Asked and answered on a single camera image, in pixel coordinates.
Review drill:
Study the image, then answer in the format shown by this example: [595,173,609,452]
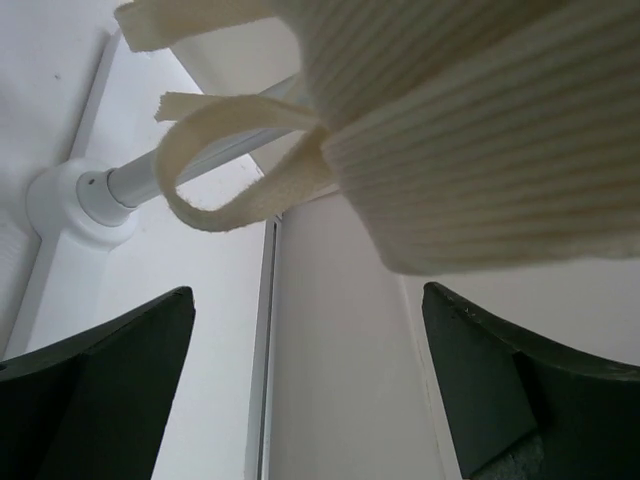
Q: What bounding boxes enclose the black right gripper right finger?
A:
[422,282,639,479]

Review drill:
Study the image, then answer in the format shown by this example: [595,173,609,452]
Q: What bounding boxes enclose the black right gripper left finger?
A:
[1,287,194,480]

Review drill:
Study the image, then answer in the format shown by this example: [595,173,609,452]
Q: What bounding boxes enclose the cream ribbed garment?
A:
[114,1,639,275]

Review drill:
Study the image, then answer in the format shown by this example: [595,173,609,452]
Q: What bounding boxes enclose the white metal clothes rack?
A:
[27,74,321,249]

